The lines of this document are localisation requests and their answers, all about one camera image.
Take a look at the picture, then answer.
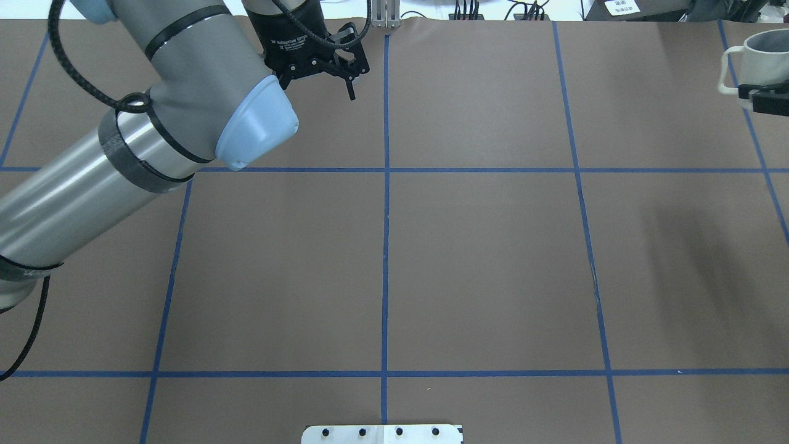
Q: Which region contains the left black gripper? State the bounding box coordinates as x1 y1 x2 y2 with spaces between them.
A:
245 1 371 101

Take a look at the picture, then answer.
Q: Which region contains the white ceramic mug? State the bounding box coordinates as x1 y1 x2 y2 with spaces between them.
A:
717 28 788 96

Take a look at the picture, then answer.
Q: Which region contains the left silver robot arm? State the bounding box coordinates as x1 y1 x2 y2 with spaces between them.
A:
2 1 372 312

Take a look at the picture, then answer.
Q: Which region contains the black power strip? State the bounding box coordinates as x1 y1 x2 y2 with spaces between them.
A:
520 2 549 22
448 1 484 22

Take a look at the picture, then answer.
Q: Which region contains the black labelled box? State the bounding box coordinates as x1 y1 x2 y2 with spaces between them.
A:
583 1 690 22

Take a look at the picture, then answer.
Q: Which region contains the brown paper table mat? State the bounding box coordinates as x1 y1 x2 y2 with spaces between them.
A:
2 18 787 443

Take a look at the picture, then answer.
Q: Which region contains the aluminium frame post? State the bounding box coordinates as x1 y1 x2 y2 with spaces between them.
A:
370 0 402 29

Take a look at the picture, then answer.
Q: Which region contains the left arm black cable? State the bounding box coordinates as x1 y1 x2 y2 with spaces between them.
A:
0 0 374 382

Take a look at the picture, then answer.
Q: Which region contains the white metal base plate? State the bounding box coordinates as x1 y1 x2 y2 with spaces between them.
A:
301 424 464 443

